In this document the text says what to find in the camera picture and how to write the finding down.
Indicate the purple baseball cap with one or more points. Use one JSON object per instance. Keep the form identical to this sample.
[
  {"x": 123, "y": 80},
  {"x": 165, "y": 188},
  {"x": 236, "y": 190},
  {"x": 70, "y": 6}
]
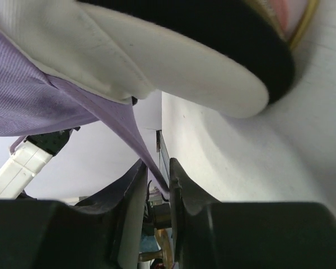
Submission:
[{"x": 32, "y": 103}]

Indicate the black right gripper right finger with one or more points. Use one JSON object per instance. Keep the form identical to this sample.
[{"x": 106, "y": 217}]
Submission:
[{"x": 208, "y": 233}]

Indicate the gold wire hat stand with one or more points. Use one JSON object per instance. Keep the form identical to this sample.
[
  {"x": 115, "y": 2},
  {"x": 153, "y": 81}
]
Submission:
[{"x": 303, "y": 24}]

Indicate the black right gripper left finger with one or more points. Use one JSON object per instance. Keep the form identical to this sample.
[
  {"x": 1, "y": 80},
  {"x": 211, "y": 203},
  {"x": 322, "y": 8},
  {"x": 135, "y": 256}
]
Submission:
[{"x": 101, "y": 231}]

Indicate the pink baseball cap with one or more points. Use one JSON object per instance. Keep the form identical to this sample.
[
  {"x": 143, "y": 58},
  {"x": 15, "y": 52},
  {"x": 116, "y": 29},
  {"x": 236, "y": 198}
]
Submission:
[{"x": 289, "y": 14}]

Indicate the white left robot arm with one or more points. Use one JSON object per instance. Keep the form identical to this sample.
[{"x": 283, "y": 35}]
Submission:
[{"x": 28, "y": 156}]

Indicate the white baseball cap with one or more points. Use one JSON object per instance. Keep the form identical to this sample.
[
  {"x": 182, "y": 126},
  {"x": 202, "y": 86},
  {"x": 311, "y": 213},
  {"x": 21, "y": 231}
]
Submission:
[{"x": 116, "y": 56}]

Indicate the black baseball cap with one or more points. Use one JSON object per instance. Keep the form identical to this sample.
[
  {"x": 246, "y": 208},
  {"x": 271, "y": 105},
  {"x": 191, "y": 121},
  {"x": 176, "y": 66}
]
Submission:
[{"x": 229, "y": 27}]

